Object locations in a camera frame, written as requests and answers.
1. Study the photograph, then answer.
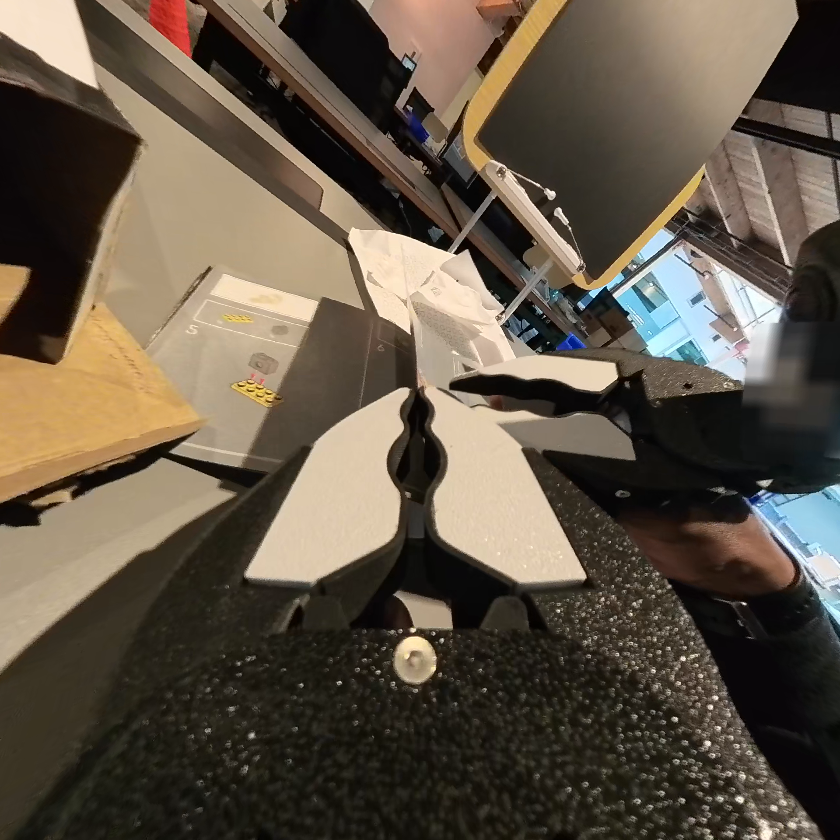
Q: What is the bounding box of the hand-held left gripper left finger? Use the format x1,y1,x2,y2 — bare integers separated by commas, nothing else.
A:
244,387,421,588

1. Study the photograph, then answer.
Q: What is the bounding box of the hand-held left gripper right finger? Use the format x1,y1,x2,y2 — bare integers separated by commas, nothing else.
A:
422,387,587,588

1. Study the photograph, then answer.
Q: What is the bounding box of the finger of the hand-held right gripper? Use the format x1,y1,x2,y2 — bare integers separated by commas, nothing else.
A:
497,407,639,462
449,357,622,418

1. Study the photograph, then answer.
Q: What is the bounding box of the person's right forearm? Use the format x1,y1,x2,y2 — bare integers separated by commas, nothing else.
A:
682,577,840,840

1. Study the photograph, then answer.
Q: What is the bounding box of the grey desk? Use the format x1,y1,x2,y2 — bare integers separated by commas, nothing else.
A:
0,0,421,677

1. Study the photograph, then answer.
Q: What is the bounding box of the wooden background desk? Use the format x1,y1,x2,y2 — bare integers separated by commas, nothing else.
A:
196,0,463,238

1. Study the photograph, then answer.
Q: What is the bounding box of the grey instruction booklet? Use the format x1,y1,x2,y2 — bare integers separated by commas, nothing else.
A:
146,264,422,475

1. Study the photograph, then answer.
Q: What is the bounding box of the crumpled white paper pile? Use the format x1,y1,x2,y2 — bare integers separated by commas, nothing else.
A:
346,226,521,370

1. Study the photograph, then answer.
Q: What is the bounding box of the person's dark clothing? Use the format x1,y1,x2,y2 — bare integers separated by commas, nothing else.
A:
784,220,840,324

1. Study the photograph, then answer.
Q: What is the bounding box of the black wristwatch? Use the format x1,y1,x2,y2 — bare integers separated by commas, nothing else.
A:
694,576,823,643

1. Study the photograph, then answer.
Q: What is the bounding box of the torn brown cardboard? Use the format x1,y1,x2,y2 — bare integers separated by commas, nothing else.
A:
0,262,206,508

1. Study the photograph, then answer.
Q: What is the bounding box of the toy packaging box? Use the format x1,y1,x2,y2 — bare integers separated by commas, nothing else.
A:
0,0,144,366

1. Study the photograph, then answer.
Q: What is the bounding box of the red traffic cone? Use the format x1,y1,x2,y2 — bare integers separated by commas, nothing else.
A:
147,0,196,58

